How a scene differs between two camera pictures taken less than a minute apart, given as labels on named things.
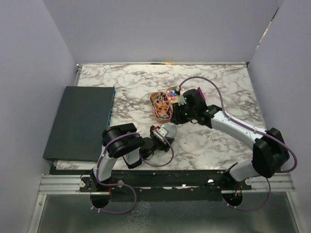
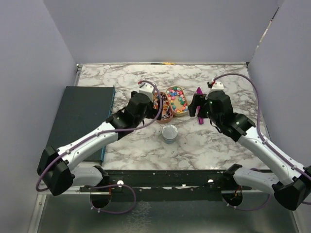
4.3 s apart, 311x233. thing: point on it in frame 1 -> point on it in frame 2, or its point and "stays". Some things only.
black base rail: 188,185 stays
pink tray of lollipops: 162,107 stays
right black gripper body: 183,114 -> 212,116
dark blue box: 83,115 stays
